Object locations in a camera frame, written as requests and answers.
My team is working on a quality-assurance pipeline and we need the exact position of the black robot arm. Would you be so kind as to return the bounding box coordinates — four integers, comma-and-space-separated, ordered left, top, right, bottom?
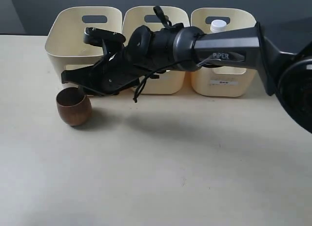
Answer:
61, 20, 312, 131

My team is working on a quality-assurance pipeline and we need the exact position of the cream plastic bin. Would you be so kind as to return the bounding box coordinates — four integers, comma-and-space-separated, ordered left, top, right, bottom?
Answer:
45, 6, 123, 78
122, 6, 190, 94
191, 8, 256, 97

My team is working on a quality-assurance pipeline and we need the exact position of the left cream plastic bin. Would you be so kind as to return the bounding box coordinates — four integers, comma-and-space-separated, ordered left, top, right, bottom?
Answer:
45, 6, 123, 78

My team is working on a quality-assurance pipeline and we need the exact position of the clear bottle white cap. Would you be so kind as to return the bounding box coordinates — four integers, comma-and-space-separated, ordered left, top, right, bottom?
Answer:
210, 19, 227, 33

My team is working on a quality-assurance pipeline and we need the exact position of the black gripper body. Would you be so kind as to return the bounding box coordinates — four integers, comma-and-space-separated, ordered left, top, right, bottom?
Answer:
90, 25, 158, 94

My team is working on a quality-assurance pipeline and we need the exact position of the right cream plastic bin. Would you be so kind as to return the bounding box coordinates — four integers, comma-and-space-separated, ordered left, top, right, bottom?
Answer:
191, 8, 256, 97

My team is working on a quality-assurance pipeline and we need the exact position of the black cable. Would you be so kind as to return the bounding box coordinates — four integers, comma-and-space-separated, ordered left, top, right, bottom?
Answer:
133, 6, 220, 104

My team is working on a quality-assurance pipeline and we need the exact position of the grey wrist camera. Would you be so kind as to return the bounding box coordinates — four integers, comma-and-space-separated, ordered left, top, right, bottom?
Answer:
83, 27, 126, 57

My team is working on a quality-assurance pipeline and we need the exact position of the middle cream plastic bin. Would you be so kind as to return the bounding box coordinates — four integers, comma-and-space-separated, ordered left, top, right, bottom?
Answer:
122, 6, 190, 94

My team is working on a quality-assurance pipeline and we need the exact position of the brown wooden cup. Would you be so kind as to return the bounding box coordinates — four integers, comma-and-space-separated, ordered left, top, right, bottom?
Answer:
56, 87, 92, 126

